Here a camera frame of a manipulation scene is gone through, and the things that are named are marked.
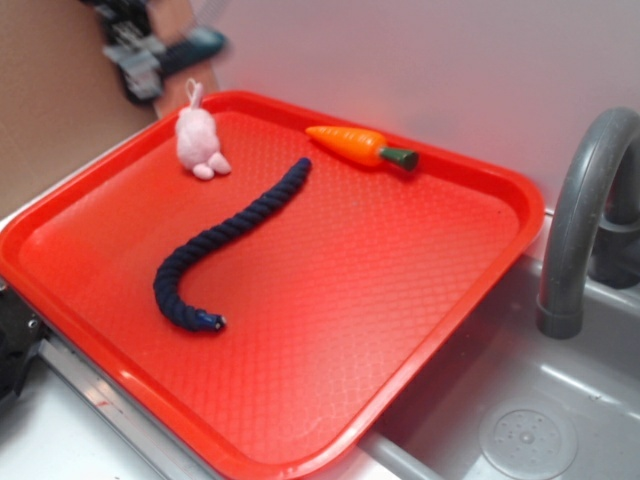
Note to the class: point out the grey toy faucet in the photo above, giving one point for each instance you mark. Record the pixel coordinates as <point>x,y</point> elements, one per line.
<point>594,233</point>

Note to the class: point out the blurred black gripper body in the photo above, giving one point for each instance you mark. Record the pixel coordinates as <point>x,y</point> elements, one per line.
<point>142,60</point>

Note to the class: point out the orange plastic carrot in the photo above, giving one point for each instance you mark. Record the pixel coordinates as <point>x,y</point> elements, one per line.
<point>362,146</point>

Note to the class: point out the red plastic tray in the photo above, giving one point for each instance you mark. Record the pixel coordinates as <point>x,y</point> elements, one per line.
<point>332,305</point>

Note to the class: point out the pink plush bunny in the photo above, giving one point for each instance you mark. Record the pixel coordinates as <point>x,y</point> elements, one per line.
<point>198,145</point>

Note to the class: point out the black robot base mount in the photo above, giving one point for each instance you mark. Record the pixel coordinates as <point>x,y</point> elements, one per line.
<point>20,332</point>

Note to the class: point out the grey toy sink basin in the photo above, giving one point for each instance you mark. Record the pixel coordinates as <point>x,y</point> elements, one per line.
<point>502,401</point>

